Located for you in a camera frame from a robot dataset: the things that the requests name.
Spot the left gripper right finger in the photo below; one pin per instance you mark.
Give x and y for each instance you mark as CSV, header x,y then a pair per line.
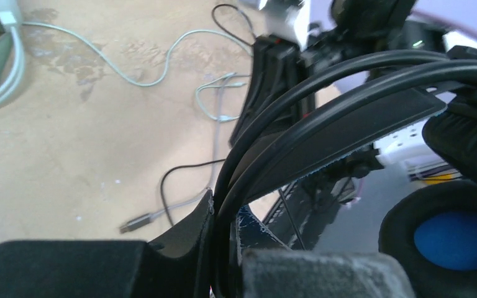
x,y
268,268

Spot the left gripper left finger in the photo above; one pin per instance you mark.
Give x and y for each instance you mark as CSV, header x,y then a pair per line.
x,y
175,264

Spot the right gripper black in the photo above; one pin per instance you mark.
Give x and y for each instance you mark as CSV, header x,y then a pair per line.
x,y
340,30

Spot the black blue headphones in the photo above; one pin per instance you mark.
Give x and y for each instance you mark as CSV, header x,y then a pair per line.
x,y
344,125

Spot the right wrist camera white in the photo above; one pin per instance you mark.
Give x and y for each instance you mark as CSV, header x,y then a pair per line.
x,y
288,20

